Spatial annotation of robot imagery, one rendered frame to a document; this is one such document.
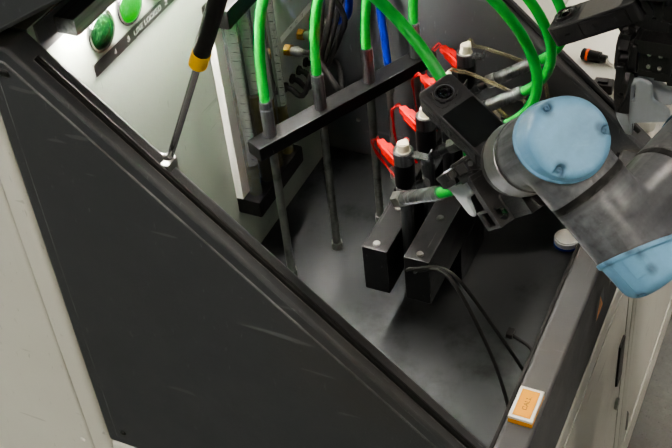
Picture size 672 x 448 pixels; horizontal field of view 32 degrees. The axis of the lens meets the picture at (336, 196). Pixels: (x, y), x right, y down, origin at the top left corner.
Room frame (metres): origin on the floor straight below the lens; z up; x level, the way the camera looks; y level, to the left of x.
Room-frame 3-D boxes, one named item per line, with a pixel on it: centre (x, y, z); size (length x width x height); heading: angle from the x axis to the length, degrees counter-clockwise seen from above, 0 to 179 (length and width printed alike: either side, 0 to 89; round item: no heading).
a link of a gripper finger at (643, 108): (1.05, -0.36, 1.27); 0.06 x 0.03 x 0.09; 61
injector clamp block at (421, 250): (1.32, -0.15, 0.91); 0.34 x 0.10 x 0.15; 151
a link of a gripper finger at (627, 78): (1.05, -0.33, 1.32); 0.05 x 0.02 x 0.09; 151
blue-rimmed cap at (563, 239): (1.31, -0.34, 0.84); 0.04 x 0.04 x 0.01
